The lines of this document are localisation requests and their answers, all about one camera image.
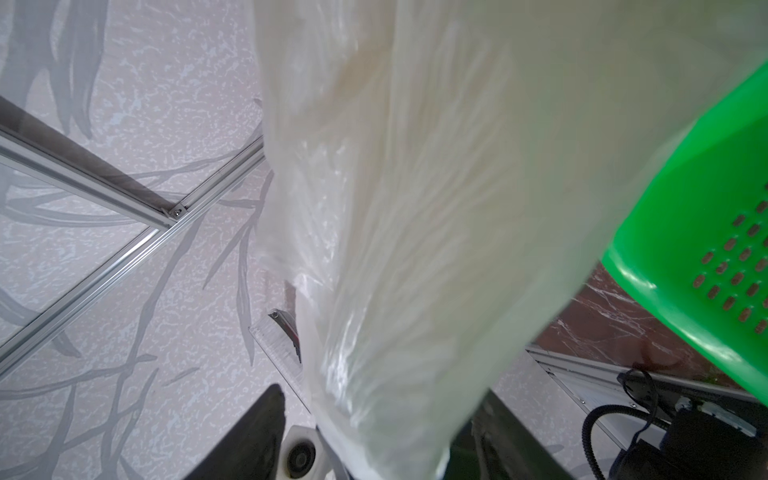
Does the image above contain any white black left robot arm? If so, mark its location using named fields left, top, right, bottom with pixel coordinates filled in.
left=187, top=369, right=767, bottom=479

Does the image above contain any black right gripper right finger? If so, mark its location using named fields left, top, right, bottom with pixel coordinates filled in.
left=471, top=391, right=572, bottom=480

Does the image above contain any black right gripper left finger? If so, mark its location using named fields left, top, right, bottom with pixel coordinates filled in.
left=186, top=384, right=286, bottom=480

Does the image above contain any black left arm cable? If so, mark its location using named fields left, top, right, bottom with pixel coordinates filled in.
left=581, top=367, right=661, bottom=480

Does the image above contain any green plastic perforated basket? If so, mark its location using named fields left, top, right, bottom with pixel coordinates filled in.
left=602, top=67, right=767, bottom=401

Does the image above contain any white printed plastic bag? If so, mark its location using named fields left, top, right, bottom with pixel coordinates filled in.
left=253, top=1, right=767, bottom=479

